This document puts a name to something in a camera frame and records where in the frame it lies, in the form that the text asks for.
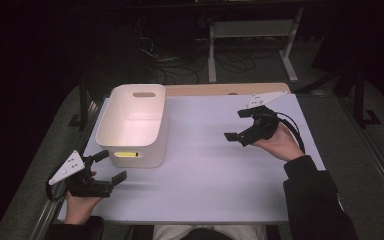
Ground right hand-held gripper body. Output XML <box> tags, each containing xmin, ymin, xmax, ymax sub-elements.
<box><xmin>237</xmin><ymin>90</ymin><xmax>289</xmax><ymax>148</ymax></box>

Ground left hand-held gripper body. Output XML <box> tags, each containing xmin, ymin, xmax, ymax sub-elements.
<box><xmin>47</xmin><ymin>149</ymin><xmax>115</xmax><ymax>199</ymax></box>

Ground yellow shuttlecock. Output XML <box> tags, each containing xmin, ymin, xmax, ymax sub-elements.
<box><xmin>113</xmin><ymin>151</ymin><xmax>140</xmax><ymax>159</ymax></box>

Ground white plastic bin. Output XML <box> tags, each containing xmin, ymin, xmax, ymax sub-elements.
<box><xmin>94</xmin><ymin>83</ymin><xmax>169</xmax><ymax>169</ymax></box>

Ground person's left hand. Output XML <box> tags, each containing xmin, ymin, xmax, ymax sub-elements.
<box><xmin>63</xmin><ymin>170</ymin><xmax>103</xmax><ymax>225</ymax></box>

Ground person's right hand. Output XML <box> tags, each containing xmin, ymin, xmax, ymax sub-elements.
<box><xmin>250</xmin><ymin>122</ymin><xmax>306</xmax><ymax>164</ymax></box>

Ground light wooden board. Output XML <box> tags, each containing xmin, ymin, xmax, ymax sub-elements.
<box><xmin>164</xmin><ymin>82</ymin><xmax>292</xmax><ymax>98</ymax></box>

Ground black metal stand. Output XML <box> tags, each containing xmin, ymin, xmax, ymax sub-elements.
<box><xmin>294</xmin><ymin>64</ymin><xmax>383</xmax><ymax>128</ymax></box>
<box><xmin>67</xmin><ymin>73</ymin><xmax>98</xmax><ymax>132</ymax></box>

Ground person's legs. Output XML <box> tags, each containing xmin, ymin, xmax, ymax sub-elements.
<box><xmin>151</xmin><ymin>224</ymin><xmax>270</xmax><ymax>240</ymax></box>

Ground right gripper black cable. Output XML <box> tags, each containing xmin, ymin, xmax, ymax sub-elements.
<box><xmin>274</xmin><ymin>111</ymin><xmax>307</xmax><ymax>155</ymax></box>

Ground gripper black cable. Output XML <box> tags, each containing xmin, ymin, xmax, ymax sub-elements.
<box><xmin>274</xmin><ymin>111</ymin><xmax>307</xmax><ymax>155</ymax></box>
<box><xmin>45</xmin><ymin>165</ymin><xmax>70</xmax><ymax>202</ymax></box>

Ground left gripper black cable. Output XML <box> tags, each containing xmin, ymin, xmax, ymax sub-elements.
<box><xmin>45</xmin><ymin>165</ymin><xmax>70</xmax><ymax>202</ymax></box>

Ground metal frame rail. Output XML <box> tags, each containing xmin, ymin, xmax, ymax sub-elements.
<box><xmin>340</xmin><ymin>98</ymin><xmax>384</xmax><ymax>215</ymax></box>
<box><xmin>29</xmin><ymin>99</ymin><xmax>102</xmax><ymax>240</ymax></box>

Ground white metal stand frame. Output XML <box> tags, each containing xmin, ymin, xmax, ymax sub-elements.
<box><xmin>207</xmin><ymin>6</ymin><xmax>305</xmax><ymax>84</ymax></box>

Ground black floor cables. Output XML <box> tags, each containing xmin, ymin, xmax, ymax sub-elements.
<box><xmin>135</xmin><ymin>18</ymin><xmax>202</xmax><ymax>86</ymax></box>

